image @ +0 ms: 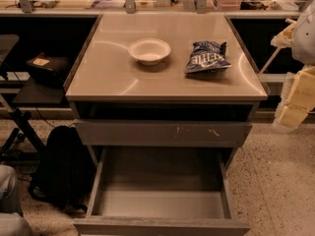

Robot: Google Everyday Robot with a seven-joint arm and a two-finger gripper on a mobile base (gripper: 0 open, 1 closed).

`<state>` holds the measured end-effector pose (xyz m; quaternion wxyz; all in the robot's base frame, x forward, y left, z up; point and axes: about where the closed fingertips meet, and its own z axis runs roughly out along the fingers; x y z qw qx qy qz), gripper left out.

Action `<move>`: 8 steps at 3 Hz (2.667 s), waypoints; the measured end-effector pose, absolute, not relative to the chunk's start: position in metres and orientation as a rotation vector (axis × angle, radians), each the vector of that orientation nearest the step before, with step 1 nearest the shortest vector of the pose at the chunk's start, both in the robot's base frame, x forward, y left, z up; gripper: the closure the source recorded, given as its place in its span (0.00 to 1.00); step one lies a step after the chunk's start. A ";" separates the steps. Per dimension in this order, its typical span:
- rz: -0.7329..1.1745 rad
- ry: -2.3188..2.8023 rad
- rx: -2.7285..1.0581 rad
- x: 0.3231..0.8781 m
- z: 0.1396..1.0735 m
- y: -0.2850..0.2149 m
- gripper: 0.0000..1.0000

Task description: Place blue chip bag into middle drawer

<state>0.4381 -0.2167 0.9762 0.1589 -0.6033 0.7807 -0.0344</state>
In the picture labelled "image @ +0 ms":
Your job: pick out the black box with label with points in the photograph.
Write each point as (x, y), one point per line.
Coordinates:
(51, 71)

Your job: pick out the dark side shelf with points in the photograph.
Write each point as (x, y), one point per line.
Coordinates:
(33, 93)

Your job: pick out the open middle drawer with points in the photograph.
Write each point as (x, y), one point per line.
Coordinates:
(160, 191)

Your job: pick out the person's leg in jeans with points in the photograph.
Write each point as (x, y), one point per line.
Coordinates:
(12, 222)

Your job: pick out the blue chip bag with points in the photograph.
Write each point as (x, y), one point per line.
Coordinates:
(207, 56)

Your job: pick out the black tripod stand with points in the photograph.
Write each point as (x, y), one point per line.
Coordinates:
(21, 119)

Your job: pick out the white stick with handle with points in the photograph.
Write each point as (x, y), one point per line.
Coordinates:
(270, 60)

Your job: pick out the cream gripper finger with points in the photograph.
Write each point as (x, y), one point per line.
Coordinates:
(297, 98)
(283, 39)

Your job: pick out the grey drawer cabinet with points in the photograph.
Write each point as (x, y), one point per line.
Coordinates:
(110, 84)

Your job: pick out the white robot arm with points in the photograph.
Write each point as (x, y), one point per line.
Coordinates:
(303, 40)

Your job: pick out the black backpack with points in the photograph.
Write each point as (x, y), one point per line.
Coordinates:
(66, 171)

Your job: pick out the white paper bowl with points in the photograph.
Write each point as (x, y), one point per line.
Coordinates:
(149, 51)

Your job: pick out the closed top drawer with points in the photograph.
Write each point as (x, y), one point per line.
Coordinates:
(149, 133)

